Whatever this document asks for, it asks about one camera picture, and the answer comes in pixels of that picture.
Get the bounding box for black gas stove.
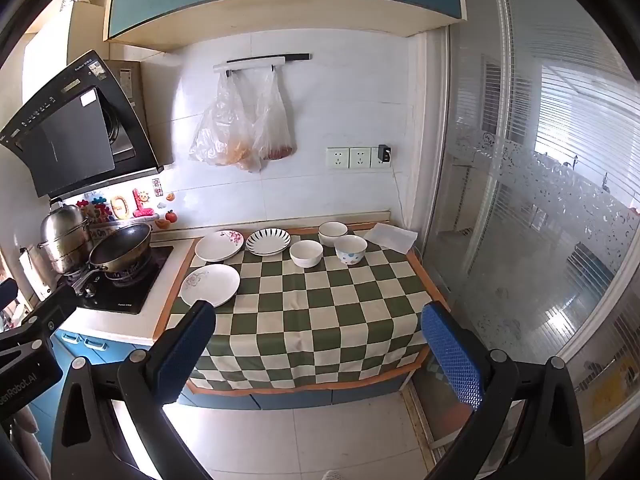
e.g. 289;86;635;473
57;244;175;317

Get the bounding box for colourful wall decorations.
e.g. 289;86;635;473
75;187;178;233

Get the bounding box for plain white bowl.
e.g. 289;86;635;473
289;239;323;269

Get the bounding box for thin charger cable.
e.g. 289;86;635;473
390;160;416;228

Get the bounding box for green checkered tablecloth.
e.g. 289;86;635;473
152;220;451;396

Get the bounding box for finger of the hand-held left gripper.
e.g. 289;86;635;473
0;284;80;356

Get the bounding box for white bowl with dark rim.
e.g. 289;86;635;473
318;221;349;248

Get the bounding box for white plate with black stripes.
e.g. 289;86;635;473
245;228;292;256

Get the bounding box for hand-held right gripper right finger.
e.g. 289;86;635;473
421;301;586;480

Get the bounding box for small clear plastic bag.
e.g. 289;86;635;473
251;67;293;162

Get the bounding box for blue base cabinet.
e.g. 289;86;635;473
30;330;406;411

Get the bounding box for white paper towel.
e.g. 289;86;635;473
362;222;420;254

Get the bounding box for dark wok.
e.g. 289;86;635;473
75;223;153;293

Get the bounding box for black range hood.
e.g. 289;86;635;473
0;50;173;200

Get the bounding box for large clear plastic bag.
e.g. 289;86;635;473
188;71;263;173

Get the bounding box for white plate with pink flowers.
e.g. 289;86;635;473
194;230;244;262

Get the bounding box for white bowl with coloured dots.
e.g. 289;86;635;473
334;234;368;266

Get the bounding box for white plate with grey flower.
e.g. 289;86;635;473
179;263;241;308

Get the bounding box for stainless steel steamer pot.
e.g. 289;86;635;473
39;200;93;276

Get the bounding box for blue wall cabinet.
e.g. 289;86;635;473
102;0;468;53

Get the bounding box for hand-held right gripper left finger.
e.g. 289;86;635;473
51;300;217;480

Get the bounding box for wall hook rail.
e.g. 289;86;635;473
212;52;311;75

